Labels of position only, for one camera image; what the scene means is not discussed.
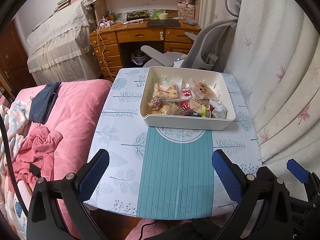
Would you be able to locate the green snack packet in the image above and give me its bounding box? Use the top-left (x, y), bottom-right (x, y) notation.
top-left (200, 105), bottom-right (212, 118)

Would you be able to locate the red round snack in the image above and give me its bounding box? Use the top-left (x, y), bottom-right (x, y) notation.
top-left (180, 100), bottom-right (191, 111)

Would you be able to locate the red white cookie packet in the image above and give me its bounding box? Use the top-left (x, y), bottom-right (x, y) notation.
top-left (181, 87), bottom-right (193, 100)

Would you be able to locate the brown snowflake snack packet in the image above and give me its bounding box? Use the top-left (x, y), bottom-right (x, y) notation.
top-left (148, 96), bottom-right (163, 111)

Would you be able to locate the tan dried tofu package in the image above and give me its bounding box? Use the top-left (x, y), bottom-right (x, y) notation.
top-left (188, 98), bottom-right (210, 114)

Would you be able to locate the orange bread clear package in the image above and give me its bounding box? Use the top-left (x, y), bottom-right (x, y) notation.
top-left (189, 79), bottom-right (219, 101)

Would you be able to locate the clear bag of popcorn snack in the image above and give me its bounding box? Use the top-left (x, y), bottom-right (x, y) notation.
top-left (151, 102), bottom-right (182, 115)

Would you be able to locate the clear bag of crackers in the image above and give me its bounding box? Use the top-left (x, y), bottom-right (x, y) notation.
top-left (152, 80), bottom-right (182, 100)

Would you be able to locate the pink crumpled clothing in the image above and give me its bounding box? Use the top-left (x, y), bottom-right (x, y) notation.
top-left (12, 125), bottom-right (63, 188)

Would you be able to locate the patterned tablecloth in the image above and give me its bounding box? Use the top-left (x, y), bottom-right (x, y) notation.
top-left (87, 68), bottom-right (262, 220)

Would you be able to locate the white plastic storage bin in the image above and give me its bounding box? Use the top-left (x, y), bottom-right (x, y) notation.
top-left (140, 67), bottom-right (236, 131)

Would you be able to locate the dark blue folded garment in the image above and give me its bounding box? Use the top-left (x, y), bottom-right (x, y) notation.
top-left (29, 82), bottom-right (61, 125)

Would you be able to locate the pink bed quilt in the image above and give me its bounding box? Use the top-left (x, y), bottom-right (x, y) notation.
top-left (4, 79), bottom-right (113, 239)

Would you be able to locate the grey office chair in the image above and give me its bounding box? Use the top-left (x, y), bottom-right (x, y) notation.
top-left (141, 0), bottom-right (242, 70)

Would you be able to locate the brown wooden door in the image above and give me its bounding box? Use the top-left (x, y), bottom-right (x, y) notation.
top-left (0, 20), bottom-right (36, 92)

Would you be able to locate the lace covered piano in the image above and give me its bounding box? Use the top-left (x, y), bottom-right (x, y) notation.
top-left (27, 1), bottom-right (102, 85)

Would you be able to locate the black laptop on desk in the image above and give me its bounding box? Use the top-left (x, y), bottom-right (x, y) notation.
top-left (147, 20), bottom-right (181, 27)

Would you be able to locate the wooden desk with drawers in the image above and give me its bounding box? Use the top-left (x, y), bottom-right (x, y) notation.
top-left (89, 20), bottom-right (201, 81)

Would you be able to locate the doll on desk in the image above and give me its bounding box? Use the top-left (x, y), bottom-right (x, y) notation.
top-left (177, 0), bottom-right (196, 20)

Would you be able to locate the black cable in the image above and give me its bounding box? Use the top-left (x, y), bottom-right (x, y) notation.
top-left (0, 114), bottom-right (29, 217)

